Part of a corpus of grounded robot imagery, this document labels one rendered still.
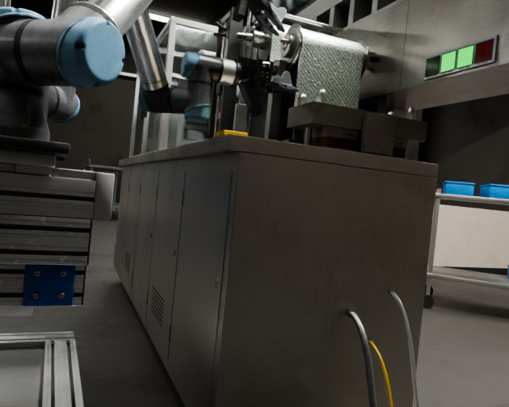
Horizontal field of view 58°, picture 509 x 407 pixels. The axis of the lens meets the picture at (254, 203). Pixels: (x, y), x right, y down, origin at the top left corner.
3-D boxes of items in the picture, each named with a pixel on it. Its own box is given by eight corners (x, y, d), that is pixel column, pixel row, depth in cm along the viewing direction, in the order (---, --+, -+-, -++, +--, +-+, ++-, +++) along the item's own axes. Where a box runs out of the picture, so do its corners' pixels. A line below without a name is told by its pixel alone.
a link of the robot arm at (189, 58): (178, 82, 136) (181, 53, 135) (213, 89, 140) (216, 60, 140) (184, 77, 128) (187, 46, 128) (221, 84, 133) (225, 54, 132)
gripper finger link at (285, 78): (303, 73, 141) (274, 68, 139) (301, 91, 141) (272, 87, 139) (300, 74, 144) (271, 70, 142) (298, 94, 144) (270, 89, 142)
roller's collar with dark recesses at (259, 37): (247, 48, 175) (249, 31, 174) (261, 52, 177) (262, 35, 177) (253, 44, 169) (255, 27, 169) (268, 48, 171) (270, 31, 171)
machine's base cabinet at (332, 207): (111, 279, 347) (121, 165, 345) (194, 280, 371) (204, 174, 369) (203, 496, 114) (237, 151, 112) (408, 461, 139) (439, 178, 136)
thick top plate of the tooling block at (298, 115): (286, 127, 141) (288, 107, 141) (391, 144, 156) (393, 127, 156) (312, 122, 126) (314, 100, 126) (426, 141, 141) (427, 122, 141)
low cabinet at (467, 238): (542, 276, 624) (549, 216, 622) (418, 273, 535) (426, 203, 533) (441, 254, 787) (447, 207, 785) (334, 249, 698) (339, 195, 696)
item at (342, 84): (292, 115, 146) (299, 56, 146) (355, 125, 155) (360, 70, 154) (293, 115, 146) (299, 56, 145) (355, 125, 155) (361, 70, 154)
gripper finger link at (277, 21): (297, 18, 143) (277, -5, 141) (284, 31, 142) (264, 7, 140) (293, 23, 146) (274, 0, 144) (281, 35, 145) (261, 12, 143)
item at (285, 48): (279, 42, 154) (289, 28, 147) (284, 43, 155) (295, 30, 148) (280, 61, 152) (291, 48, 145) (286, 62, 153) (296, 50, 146)
